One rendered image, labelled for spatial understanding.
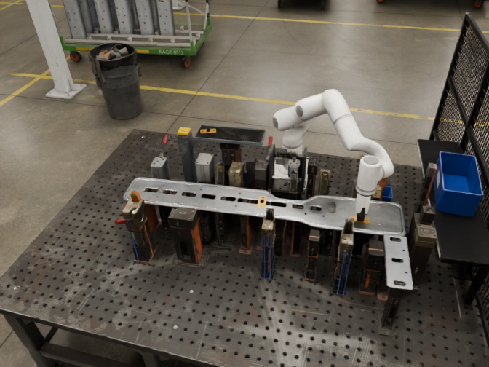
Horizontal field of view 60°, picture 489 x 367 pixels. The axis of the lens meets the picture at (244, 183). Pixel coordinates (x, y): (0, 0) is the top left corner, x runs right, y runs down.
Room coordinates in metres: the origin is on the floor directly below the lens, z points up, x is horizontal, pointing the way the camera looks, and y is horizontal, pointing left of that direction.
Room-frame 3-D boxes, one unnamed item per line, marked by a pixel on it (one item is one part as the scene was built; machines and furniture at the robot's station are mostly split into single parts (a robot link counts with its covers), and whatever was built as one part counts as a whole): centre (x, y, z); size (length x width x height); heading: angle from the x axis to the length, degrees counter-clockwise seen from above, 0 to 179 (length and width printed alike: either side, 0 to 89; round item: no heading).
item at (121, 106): (4.30, 1.32, 0.36); 0.54 x 0.50 x 0.73; 163
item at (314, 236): (1.32, -0.31, 0.84); 0.11 x 0.08 x 0.29; 167
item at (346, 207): (1.54, -0.06, 1.00); 1.38 x 0.22 x 0.02; 77
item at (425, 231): (1.25, -0.77, 0.88); 0.08 x 0.08 x 0.36; 77
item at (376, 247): (1.24, -0.57, 0.84); 0.11 x 0.10 x 0.28; 167
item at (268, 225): (1.36, -0.10, 0.87); 0.12 x 0.09 x 0.35; 167
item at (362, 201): (1.39, -0.53, 1.14); 0.10 x 0.07 x 0.11; 167
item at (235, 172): (1.73, 0.04, 0.89); 0.13 x 0.11 x 0.38; 167
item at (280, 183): (1.72, -0.23, 0.94); 0.18 x 0.13 x 0.49; 77
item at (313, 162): (1.70, -0.35, 0.91); 0.07 x 0.05 x 0.42; 167
